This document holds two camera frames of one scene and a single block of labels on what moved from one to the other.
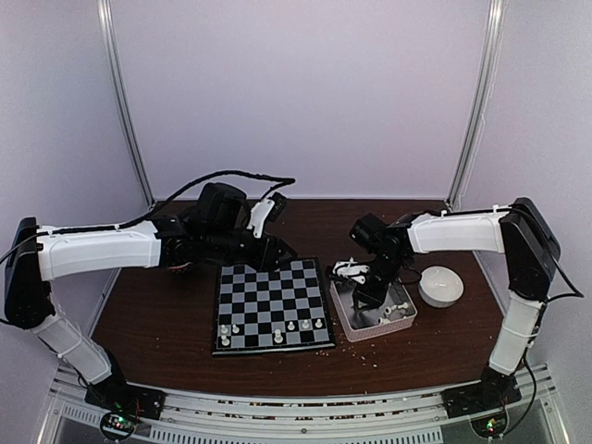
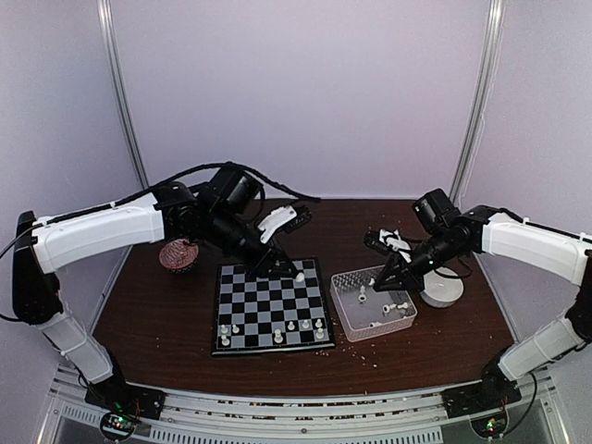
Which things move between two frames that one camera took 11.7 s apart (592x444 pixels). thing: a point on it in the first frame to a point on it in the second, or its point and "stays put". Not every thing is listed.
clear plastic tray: [358, 324] stays put
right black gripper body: [388, 270] to [415, 280]
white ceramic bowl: [439, 287] stays put
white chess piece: [277, 339] stays put
